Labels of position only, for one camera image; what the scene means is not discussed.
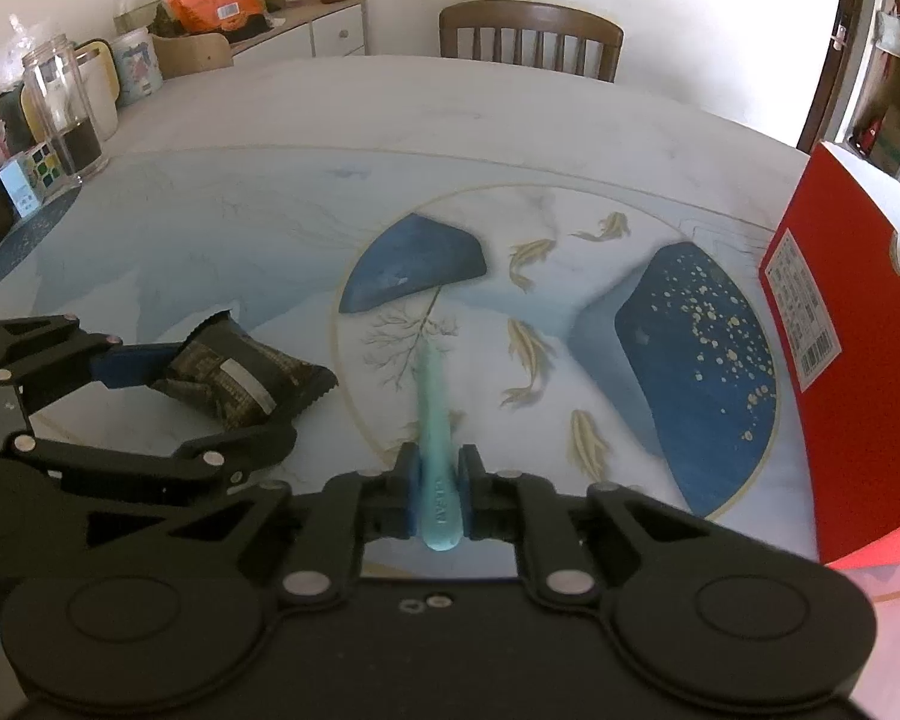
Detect yellow rimmed white container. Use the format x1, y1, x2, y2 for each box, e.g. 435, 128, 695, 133
67, 40, 121, 142

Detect small light blue box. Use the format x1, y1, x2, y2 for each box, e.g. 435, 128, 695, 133
0, 157, 46, 218

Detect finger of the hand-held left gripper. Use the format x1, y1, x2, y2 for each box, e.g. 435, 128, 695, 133
7, 424, 299, 552
0, 315, 188, 421

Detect red cardboard box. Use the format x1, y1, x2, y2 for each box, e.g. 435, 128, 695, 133
757, 141, 900, 571

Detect brown wooden slatted chair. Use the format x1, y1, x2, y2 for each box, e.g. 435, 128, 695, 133
439, 0, 625, 83

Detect rubik's cube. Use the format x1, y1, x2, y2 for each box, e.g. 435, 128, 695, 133
22, 141, 72, 192

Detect crinkled clear plastic bag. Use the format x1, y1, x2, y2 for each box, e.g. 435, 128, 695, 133
0, 15, 53, 87

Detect dark green container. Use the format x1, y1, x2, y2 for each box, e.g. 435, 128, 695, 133
0, 86, 35, 155

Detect white side cabinet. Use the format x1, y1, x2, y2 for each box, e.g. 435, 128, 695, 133
229, 0, 367, 65

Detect white printed mug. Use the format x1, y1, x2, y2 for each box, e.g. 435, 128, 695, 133
111, 26, 164, 107

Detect marble patterned desktop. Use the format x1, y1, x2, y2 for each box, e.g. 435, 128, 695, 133
0, 52, 900, 691

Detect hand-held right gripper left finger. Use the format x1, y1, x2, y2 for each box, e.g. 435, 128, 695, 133
150, 444, 422, 606

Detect grey hanging bag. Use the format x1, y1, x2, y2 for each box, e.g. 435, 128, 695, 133
874, 4, 900, 62

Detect clear plastic jar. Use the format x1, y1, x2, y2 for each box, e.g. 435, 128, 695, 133
21, 34, 110, 185

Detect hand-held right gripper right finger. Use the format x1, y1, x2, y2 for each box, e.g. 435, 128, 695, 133
459, 446, 728, 608

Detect green printed cardboard carton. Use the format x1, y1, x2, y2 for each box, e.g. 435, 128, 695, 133
866, 101, 900, 177

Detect dark green snack packet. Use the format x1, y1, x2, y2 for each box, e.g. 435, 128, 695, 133
150, 311, 340, 432

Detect brown wooden door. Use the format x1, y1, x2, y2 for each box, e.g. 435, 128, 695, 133
795, 0, 875, 155

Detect light wooden box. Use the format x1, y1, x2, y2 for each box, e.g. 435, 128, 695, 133
151, 31, 233, 80

